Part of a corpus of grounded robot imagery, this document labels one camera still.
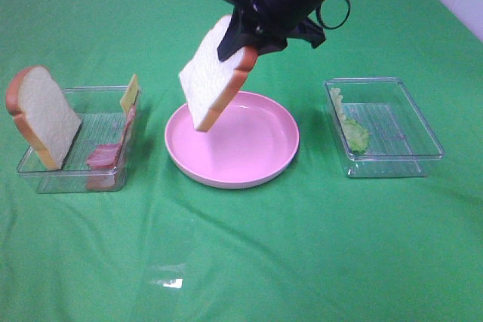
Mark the clear tape strip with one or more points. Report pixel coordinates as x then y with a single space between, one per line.
170 245

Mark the bread slice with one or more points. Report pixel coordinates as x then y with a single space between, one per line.
42 115
209 84

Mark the pink round plate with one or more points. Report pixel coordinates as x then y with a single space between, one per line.
252 142

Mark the left clear plastic tray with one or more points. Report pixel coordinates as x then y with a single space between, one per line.
103 122

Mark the green lettuce leaf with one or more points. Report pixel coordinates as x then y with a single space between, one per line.
357 137

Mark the right clear plastic tray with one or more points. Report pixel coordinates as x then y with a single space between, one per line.
401 142

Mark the bacon strip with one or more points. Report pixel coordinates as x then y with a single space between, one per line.
128 126
103 157

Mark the yellow cheese slice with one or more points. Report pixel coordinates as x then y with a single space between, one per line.
130 95

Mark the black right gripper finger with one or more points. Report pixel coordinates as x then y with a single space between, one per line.
240 33
268 43

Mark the clear plastic tray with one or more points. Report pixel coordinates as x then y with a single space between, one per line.
401 142
103 122

